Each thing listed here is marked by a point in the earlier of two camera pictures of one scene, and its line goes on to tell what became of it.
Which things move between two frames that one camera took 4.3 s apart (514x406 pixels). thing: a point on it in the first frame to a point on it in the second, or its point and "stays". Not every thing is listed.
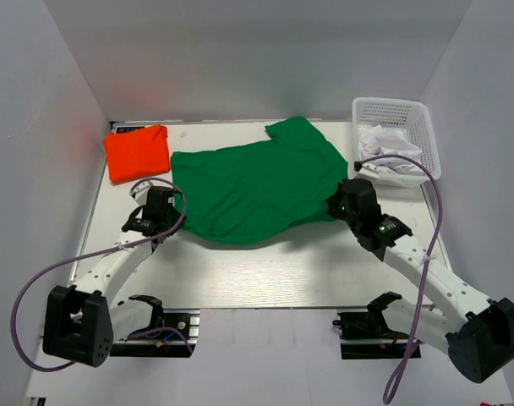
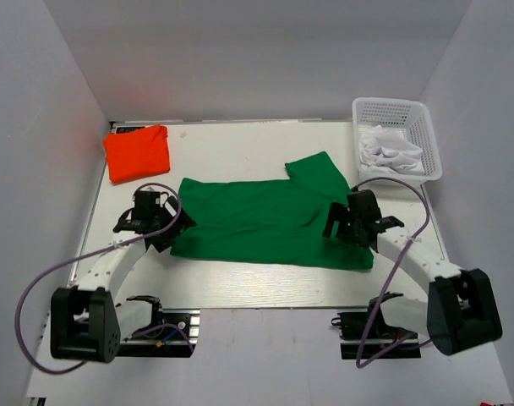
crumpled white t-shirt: x=377 y=140 stays
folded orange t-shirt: x=137 y=153 stays
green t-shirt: x=246 y=194 to x=279 y=222
